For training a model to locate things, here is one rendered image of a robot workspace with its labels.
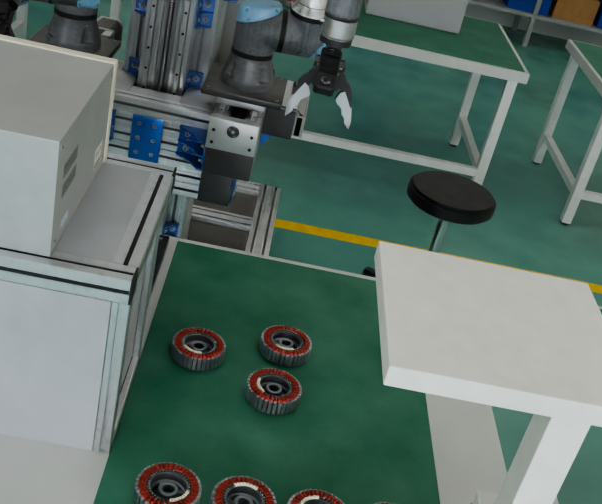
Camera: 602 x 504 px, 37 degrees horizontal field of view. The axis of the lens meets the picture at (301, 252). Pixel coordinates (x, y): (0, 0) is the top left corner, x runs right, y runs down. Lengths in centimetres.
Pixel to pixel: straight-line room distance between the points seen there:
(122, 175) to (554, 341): 86
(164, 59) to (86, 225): 116
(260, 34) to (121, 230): 104
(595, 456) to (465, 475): 155
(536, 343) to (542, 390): 12
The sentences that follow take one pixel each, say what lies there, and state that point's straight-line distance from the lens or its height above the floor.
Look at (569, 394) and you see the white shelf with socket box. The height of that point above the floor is 120.
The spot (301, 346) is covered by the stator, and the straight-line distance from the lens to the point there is 194.
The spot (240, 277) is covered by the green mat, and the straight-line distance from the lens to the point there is 219.
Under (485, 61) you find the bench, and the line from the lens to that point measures 450.
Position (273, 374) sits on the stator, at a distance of 184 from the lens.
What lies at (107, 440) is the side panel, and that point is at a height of 78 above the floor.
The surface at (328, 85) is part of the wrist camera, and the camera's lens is 194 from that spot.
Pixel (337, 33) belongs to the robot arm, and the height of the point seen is 137.
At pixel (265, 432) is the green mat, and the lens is 176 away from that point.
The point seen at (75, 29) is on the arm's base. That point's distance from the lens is 257.
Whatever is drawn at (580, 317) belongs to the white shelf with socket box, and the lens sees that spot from 150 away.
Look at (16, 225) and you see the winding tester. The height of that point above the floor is 116.
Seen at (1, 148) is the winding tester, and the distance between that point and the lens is 141.
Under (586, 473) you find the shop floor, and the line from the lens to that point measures 324.
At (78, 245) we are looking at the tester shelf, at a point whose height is 111.
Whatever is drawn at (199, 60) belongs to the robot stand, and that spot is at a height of 102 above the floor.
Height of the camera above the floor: 190
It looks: 29 degrees down
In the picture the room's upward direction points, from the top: 14 degrees clockwise
